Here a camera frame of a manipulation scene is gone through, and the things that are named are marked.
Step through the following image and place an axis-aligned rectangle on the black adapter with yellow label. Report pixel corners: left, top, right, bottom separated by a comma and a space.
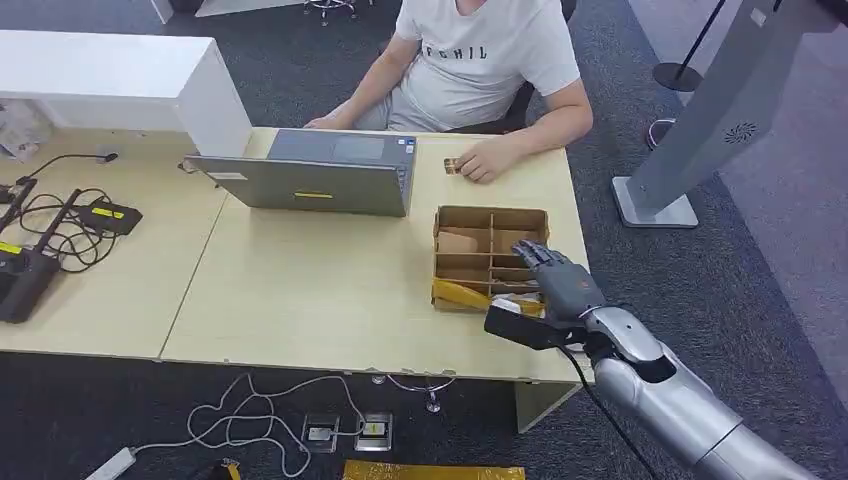
71, 201, 144, 238

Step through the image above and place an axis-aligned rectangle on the tangled black cable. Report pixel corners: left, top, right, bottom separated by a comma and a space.
14, 188, 122, 275

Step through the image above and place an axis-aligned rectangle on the white desk partition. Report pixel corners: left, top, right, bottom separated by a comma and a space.
0, 29, 254, 159

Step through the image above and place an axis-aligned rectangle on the stack of white cards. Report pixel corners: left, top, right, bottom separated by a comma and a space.
490, 291, 546, 314

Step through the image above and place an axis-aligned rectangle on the gold foil box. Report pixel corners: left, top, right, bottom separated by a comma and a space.
342, 459, 527, 480

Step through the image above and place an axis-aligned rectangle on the black stanchion post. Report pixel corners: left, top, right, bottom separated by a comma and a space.
651, 0, 730, 94

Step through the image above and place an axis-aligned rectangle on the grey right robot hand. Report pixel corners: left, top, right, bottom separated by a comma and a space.
509, 239, 608, 330

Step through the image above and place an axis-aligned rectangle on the grey laptop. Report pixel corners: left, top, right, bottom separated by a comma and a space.
184, 127, 419, 219

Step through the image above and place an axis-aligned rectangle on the silver kiosk stand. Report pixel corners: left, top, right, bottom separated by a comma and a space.
610, 0, 811, 231

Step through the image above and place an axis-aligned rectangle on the silver cable under desk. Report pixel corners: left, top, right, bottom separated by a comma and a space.
370, 374, 458, 415

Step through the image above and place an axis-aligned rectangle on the steel floor socket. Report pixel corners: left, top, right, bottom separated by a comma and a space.
353, 411, 395, 454
301, 413, 342, 455

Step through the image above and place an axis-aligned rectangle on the white cabinet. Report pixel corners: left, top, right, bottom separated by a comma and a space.
148, 0, 309, 26

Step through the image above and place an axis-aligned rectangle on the white power strip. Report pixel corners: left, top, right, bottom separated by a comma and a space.
84, 447, 138, 480

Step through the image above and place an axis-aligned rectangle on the person's right hand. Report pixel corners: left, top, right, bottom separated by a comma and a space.
303, 113, 354, 132

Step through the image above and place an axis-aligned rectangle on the pale desk leg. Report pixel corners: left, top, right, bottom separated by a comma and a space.
514, 381, 585, 435

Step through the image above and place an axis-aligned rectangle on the black clip device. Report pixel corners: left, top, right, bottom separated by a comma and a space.
0, 177, 38, 233

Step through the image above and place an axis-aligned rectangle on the chrome chair base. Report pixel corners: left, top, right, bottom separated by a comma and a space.
303, 0, 374, 28

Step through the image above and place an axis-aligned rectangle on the person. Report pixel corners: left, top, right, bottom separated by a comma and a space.
303, 0, 596, 186

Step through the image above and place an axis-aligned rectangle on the person's left hand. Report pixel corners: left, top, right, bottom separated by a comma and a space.
455, 135, 526, 186

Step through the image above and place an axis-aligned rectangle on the crumpled clear plastic bag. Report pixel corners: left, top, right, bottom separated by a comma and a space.
0, 97, 56, 164

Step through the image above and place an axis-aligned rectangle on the white cable by kiosk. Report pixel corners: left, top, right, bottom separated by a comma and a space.
645, 117, 678, 153

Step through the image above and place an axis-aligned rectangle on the cardboard divider box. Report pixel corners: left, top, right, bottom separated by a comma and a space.
430, 204, 552, 317

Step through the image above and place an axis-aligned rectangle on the white floor cable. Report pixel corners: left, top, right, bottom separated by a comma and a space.
131, 372, 367, 480

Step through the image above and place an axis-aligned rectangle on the black cable with plug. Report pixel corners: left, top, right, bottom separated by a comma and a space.
16, 151, 121, 187

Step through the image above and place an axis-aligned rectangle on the black device with antenna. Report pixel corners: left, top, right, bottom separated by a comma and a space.
0, 188, 84, 325

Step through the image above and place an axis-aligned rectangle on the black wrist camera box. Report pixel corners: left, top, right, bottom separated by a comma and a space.
482, 303, 588, 352

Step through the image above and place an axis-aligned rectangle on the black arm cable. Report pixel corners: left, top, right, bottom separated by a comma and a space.
558, 343, 664, 480

